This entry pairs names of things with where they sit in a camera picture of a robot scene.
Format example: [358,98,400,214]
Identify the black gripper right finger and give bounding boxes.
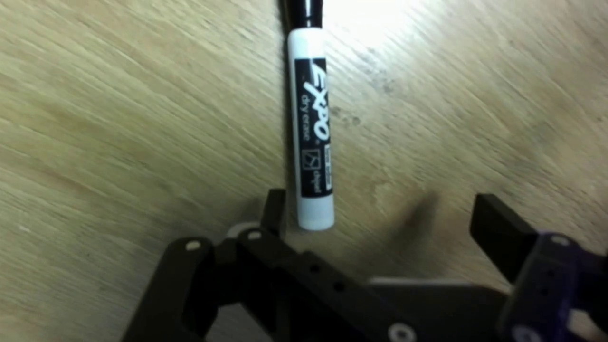
[468,191,608,342]

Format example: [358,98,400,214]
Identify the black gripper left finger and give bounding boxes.
[124,187,358,342]

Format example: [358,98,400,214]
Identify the black white Expo marker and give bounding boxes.
[280,0,337,231]

